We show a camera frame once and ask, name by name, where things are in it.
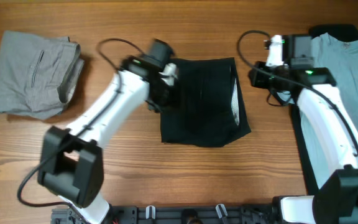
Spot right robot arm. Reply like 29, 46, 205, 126
250, 66, 358, 223

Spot black garment under t-shirt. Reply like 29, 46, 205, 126
289, 24, 358, 195

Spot folded grey shorts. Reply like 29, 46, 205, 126
0, 30, 85, 120

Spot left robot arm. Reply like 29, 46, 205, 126
37, 54, 177, 223

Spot black shorts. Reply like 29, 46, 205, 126
160, 57, 251, 147

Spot light blue t-shirt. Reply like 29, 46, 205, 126
278, 32, 358, 190

